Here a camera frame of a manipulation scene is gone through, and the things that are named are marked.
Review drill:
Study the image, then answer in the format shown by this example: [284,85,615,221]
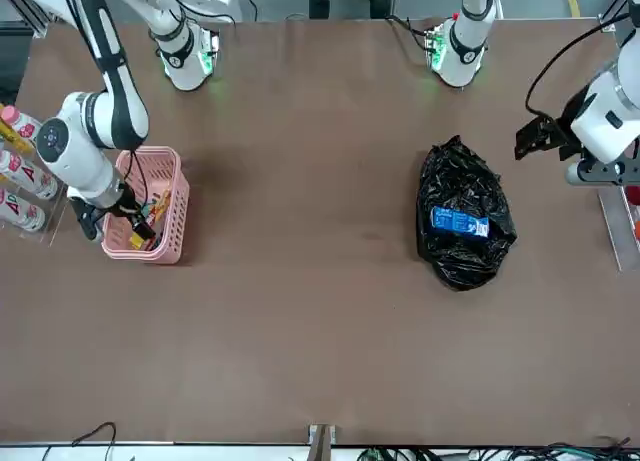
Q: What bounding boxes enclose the tangled black desk cables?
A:
[357,434,635,461]

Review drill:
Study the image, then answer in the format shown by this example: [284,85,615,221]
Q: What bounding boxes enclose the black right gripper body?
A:
[110,183,140,218]

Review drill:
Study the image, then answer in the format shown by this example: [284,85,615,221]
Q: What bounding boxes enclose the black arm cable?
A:
[123,148,150,207]
[523,0,632,117]

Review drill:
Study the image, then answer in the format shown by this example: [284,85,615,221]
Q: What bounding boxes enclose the black desk cable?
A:
[71,420,118,451]

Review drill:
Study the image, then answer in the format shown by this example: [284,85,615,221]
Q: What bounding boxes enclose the aluminium frame post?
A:
[306,422,338,461]

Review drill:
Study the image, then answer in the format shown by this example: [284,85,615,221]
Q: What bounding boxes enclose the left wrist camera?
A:
[564,158,640,187]

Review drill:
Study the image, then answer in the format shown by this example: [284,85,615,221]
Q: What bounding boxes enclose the long yellow snack box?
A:
[128,189,174,248]

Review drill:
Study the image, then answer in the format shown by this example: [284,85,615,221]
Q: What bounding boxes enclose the clear acrylic bottle stand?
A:
[0,100,70,248]

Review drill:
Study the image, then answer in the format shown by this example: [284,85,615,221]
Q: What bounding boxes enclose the yellow drink bottle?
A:
[0,122,32,155]

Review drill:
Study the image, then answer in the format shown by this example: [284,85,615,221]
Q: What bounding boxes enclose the clear acrylic fruit stand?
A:
[598,184,640,273]

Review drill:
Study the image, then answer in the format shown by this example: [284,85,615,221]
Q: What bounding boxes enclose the pink plastic basket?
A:
[100,145,192,266]

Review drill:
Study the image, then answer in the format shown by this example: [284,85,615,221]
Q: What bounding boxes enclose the black plastic bag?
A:
[415,134,519,293]

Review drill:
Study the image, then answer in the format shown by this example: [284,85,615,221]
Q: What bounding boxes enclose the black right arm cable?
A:
[123,148,150,207]

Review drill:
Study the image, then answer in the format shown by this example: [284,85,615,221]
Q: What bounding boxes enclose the pink cap white bottle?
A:
[0,105,45,153]
[0,188,48,231]
[0,149,60,200]

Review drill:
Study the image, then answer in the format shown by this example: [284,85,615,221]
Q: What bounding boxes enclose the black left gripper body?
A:
[552,87,599,161]

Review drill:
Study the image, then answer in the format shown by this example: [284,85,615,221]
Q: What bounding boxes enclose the blue snack box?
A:
[430,205,490,239]

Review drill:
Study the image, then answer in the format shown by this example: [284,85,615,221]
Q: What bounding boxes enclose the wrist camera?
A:
[564,158,640,187]
[69,198,107,242]

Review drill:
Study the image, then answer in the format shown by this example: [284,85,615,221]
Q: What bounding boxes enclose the black left base cables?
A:
[385,14,437,52]

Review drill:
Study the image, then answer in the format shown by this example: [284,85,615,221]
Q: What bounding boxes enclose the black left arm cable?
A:
[523,0,632,117]

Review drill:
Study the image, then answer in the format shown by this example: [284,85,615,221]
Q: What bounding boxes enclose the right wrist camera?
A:
[69,198,107,242]

